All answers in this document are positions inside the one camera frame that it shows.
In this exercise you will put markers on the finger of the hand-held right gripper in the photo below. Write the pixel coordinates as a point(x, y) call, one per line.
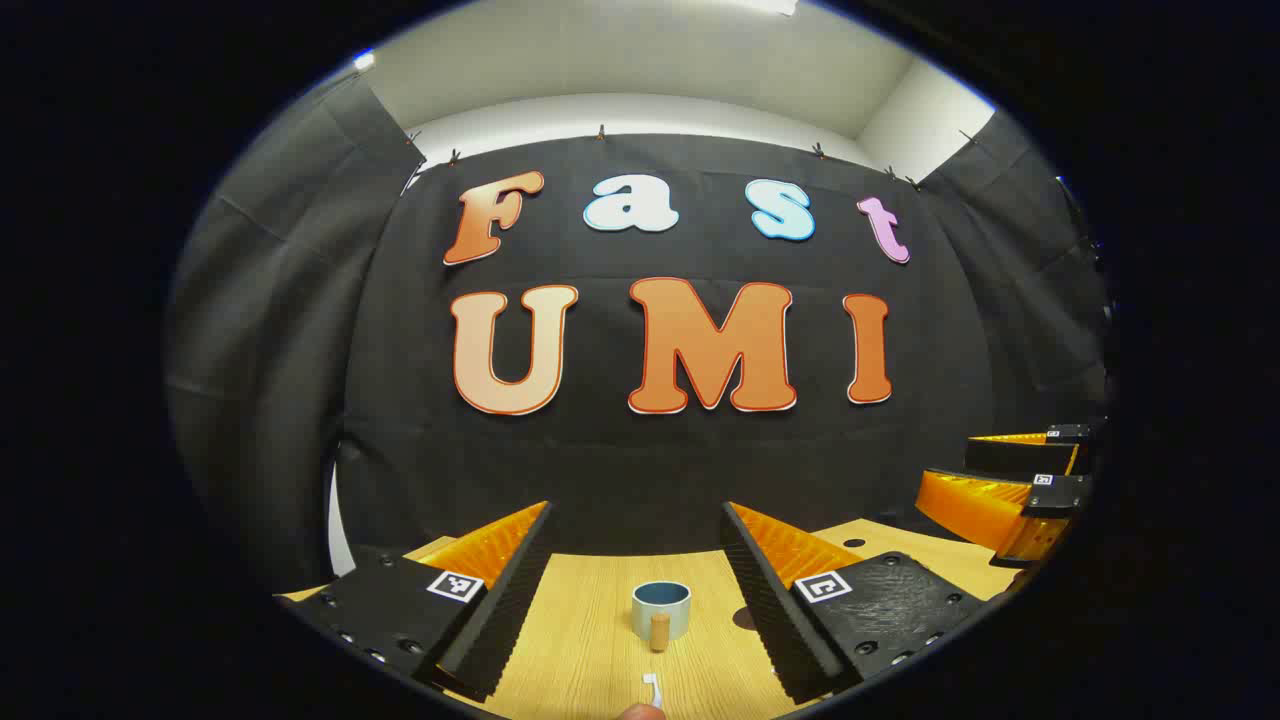
point(980, 478)
point(1010, 455)

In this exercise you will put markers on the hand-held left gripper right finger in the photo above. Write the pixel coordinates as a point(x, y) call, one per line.
point(760, 600)

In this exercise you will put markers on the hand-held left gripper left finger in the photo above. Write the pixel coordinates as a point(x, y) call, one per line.
point(510, 600)

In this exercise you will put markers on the dark brown round coaster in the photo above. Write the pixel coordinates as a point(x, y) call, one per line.
point(745, 618)

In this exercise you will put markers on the white toothbrush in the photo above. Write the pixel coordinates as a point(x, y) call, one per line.
point(652, 690)

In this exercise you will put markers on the wooden desktop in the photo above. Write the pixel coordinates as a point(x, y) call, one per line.
point(590, 650)

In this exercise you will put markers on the black backdrop cloth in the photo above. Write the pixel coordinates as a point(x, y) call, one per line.
point(620, 470)

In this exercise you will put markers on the dark side curtain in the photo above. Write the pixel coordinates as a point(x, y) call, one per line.
point(1020, 280)
point(270, 330)

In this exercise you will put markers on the ceiling light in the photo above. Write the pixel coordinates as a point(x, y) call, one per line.
point(363, 60)

